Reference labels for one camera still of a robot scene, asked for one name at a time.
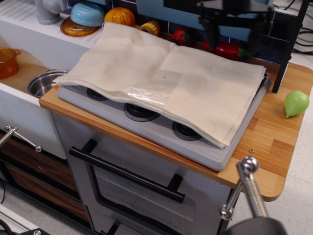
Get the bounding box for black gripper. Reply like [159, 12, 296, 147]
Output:
[197, 0, 272, 55]

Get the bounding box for cream cloth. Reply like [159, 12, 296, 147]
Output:
[55, 23, 266, 147]

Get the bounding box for red toy chili pepper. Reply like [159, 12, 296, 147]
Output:
[201, 41, 249, 61]

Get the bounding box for red toy strawberry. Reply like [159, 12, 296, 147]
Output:
[170, 27, 192, 47]

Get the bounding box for yellow toy corn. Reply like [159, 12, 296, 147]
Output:
[140, 21, 161, 37]

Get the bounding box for green toy pear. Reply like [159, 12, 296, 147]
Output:
[284, 91, 310, 118]

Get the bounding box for orange toy pumpkin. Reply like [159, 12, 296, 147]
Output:
[104, 7, 136, 27]

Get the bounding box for black right stove knob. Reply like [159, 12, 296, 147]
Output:
[172, 122, 202, 141]

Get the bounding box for black stove knob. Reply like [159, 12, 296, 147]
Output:
[123, 103, 160, 122]
[172, 122, 202, 141]
[87, 88, 108, 101]

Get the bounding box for grey toy stove top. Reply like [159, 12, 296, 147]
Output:
[57, 77, 271, 171]

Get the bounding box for black middle stove knob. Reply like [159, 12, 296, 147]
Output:
[123, 103, 160, 122]

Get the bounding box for silver clamp screw right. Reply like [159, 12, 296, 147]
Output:
[219, 156, 287, 235]

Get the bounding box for silver clamp screw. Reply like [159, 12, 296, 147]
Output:
[0, 125, 43, 153]
[219, 156, 287, 235]

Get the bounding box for light blue bowl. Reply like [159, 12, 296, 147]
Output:
[70, 3, 105, 27]

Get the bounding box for black left stove knob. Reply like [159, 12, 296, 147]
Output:
[87, 88, 108, 101]

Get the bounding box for orange transparent plate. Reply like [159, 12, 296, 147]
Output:
[60, 17, 99, 37]

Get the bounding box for grey toy faucet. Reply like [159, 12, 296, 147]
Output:
[34, 0, 67, 25]

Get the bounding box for white toy oven door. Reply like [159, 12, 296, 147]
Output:
[65, 133, 231, 235]

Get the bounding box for white toy sink unit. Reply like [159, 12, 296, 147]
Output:
[0, 0, 101, 159]

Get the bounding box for stainless steel pot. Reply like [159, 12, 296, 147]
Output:
[27, 70, 67, 98]

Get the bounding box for orange transparent pot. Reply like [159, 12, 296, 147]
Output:
[0, 47, 21, 80]

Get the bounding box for wooden drawer cabinet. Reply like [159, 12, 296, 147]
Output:
[0, 137, 92, 230]

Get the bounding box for silver clamp screw left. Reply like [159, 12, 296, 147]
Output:
[0, 125, 43, 153]

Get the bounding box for black vertical frame post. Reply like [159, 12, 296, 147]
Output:
[272, 0, 310, 93]

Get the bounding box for black cables on floor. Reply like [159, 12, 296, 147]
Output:
[271, 0, 313, 55]

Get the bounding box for black oven door handle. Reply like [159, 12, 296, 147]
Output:
[69, 139, 185, 203]

